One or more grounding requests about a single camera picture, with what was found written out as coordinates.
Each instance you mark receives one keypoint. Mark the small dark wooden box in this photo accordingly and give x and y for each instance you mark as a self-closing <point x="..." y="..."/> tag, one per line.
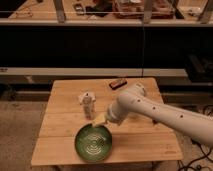
<point x="117" y="83"/>

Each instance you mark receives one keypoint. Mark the wooden table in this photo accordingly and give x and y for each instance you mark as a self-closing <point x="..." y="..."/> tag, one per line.
<point x="137" y="143"/>

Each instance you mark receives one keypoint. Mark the red tray on shelf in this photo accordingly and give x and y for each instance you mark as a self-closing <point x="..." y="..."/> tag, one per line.
<point x="135" y="9"/>

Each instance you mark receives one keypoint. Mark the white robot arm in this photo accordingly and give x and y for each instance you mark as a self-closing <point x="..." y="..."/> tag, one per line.
<point x="133" y="99"/>

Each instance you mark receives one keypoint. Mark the green ceramic bowl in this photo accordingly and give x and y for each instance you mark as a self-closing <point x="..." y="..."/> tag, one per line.
<point x="93" y="144"/>

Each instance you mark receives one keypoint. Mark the dark object on shelf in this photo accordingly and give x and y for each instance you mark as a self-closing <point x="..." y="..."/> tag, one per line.
<point x="79" y="9"/>

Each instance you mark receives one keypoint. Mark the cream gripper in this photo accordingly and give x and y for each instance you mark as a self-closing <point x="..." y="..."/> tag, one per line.
<point x="100" y="120"/>

